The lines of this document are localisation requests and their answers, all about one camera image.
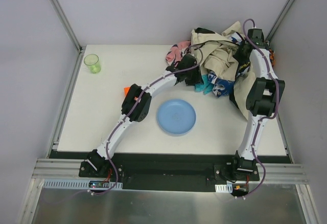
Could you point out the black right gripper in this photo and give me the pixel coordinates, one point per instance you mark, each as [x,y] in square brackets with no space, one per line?
[243,55]

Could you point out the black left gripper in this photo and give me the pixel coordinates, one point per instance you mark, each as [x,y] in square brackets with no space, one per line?
[194,78]

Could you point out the teal cloth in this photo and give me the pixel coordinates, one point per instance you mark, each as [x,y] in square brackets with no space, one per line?
[206,87]

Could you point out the beige zippered cloth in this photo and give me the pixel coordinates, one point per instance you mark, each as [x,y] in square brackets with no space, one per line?
[207,41]

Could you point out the blue patterned cloth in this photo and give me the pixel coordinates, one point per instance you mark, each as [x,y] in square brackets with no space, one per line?
[223,69]

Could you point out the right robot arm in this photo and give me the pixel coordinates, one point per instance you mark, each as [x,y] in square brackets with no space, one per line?
[262,99]

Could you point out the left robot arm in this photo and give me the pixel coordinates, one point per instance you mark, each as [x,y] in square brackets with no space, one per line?
[135,108]

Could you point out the pink patterned cloth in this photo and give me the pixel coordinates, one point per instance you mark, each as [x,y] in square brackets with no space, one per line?
[176,52]

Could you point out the orange black patterned cloth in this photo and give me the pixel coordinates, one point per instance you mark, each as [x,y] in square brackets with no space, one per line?
[271,57]

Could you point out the light blue plate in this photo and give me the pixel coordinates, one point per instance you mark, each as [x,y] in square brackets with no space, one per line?
[176,117]

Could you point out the orange toy cube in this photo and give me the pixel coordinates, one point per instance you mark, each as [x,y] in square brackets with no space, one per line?
[126,90]

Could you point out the green translucent cup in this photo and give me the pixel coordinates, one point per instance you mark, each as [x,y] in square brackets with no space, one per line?
[92,62]

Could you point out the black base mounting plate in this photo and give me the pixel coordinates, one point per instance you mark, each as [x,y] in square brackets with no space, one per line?
[163,172]

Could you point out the aluminium frame rail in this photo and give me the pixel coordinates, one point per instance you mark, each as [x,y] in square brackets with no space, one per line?
[66,24]

